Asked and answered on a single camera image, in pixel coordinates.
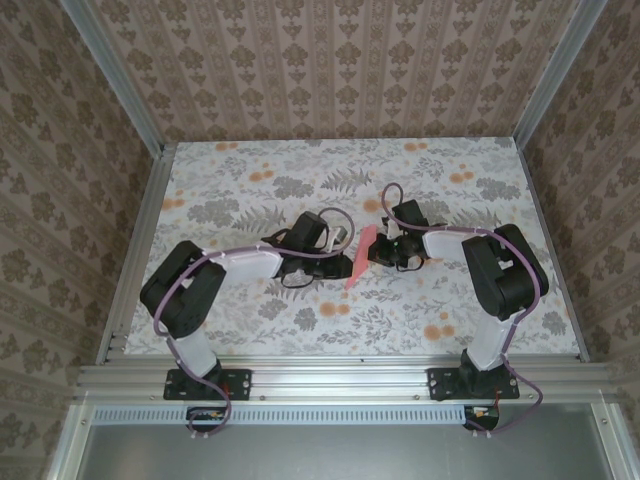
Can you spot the pink paper sheet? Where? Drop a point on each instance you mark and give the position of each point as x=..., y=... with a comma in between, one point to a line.
x=361, y=260

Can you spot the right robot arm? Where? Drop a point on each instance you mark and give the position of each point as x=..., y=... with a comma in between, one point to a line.
x=505, y=280

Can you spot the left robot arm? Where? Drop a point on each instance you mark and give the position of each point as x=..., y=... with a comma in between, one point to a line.
x=175, y=295

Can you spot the floral patterned table cover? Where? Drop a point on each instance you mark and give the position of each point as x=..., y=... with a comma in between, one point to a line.
x=300, y=165

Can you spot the grey metal panel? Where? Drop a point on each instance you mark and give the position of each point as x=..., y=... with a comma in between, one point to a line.
x=325, y=450

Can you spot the black connector board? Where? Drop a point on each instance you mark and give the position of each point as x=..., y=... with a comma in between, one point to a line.
x=487, y=420
x=197, y=417

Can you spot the aluminium front frame rail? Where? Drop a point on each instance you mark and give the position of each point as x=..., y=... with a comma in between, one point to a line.
x=340, y=382

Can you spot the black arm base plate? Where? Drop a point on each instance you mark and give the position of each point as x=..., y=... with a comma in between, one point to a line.
x=240, y=385
x=440, y=385

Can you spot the aluminium side frame rail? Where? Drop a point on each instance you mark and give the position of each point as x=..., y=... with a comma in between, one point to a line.
x=140, y=250

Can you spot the aluminium upright frame post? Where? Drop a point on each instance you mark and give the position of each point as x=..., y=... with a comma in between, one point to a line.
x=551, y=75
x=125, y=85

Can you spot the aluminium lower frame bar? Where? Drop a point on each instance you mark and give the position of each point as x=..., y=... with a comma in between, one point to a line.
x=70, y=450
x=612, y=440

